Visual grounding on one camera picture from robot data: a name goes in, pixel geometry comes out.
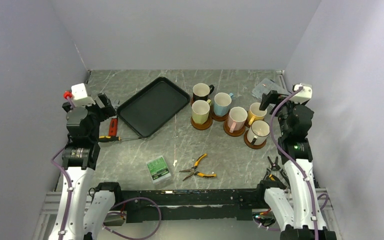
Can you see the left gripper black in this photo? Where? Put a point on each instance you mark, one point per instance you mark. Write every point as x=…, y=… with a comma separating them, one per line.
x=105, y=111

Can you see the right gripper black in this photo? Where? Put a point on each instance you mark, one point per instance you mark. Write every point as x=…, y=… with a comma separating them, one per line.
x=268, y=98

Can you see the yellow mug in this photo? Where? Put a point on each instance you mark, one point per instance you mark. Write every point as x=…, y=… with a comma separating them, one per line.
x=254, y=113

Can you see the white ribbed mug black handle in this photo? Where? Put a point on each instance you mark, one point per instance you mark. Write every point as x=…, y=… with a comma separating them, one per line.
x=258, y=132

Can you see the pink mug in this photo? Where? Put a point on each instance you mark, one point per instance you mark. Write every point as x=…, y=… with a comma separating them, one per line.
x=236, y=119

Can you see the blue mug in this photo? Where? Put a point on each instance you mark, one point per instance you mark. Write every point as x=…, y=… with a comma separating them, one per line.
x=222, y=103

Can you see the green mug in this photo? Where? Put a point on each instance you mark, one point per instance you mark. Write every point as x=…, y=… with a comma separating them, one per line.
x=200, y=111

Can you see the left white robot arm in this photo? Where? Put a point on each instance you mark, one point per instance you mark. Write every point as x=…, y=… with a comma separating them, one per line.
x=79, y=160

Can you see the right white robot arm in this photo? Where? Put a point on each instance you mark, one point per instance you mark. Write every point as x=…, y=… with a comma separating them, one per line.
x=299, y=219

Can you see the clear plastic organizer box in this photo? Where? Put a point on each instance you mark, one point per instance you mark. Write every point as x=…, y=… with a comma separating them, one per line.
x=265, y=86

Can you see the black yellow screwdriver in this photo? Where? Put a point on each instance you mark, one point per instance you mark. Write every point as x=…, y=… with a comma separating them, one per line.
x=110, y=139

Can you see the black plastic tray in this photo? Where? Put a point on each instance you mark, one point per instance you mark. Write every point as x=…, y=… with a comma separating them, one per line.
x=153, y=106

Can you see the green screw bit box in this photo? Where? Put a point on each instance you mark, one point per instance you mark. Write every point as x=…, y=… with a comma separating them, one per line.
x=159, y=170

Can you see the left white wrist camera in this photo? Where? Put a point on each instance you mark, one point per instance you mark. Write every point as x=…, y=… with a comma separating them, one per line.
x=78, y=96

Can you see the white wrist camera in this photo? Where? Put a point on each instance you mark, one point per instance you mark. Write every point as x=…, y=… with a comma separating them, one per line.
x=304, y=95
x=78, y=96

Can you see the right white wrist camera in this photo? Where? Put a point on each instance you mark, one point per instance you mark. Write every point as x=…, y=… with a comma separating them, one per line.
x=304, y=95

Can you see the black handled cutters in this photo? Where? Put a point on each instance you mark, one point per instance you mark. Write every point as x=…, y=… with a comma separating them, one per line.
x=275, y=168

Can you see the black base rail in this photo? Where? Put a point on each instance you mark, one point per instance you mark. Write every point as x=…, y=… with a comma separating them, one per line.
x=192, y=204

